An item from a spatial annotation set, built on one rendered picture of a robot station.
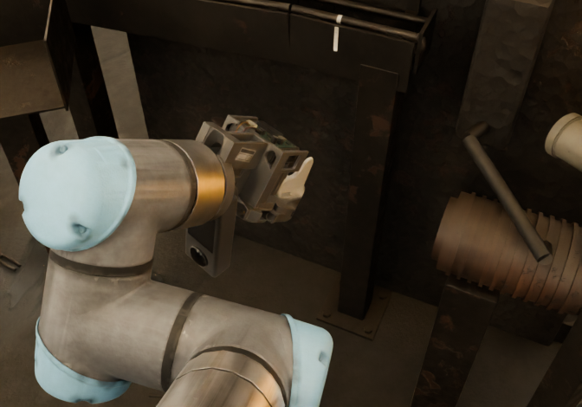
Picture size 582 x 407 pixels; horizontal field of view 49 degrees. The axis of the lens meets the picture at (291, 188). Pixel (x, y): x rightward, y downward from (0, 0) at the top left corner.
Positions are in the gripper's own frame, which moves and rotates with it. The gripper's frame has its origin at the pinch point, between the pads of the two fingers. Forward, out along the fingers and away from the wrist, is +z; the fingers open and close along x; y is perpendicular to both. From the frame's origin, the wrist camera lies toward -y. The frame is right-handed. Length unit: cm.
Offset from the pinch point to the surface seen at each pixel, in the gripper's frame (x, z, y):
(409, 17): 7.7, 27.4, 22.9
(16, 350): 48, 24, -73
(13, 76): 53, 4, -13
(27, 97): 46.1, 1.9, -13.0
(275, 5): 24.1, 19.1, 15.6
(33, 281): 61, 35, -66
